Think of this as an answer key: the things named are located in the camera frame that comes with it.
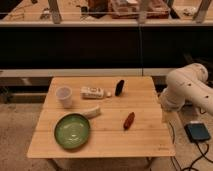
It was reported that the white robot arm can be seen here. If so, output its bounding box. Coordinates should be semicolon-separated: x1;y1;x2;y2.
159;63;213;116

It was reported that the white banana-shaped object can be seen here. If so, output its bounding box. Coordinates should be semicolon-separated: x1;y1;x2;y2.
82;106;101;119

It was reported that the green plate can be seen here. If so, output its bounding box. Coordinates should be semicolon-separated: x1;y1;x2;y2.
54;113;90;150

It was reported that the translucent plastic cup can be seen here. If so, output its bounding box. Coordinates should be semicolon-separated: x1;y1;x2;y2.
55;86;72;108

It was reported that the black eraser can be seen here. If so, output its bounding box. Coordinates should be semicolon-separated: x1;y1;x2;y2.
115;80;124;96

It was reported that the black cable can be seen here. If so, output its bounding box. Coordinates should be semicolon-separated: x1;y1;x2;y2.
167;120;213;171

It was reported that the wooden table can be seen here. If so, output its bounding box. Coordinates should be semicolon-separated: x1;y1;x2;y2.
27;77;175;158

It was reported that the white plastic bottle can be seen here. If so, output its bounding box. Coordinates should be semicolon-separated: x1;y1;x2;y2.
80;87;112;99

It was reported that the red-brown sausage object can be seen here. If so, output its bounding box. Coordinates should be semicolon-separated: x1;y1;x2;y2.
123;112;135;130

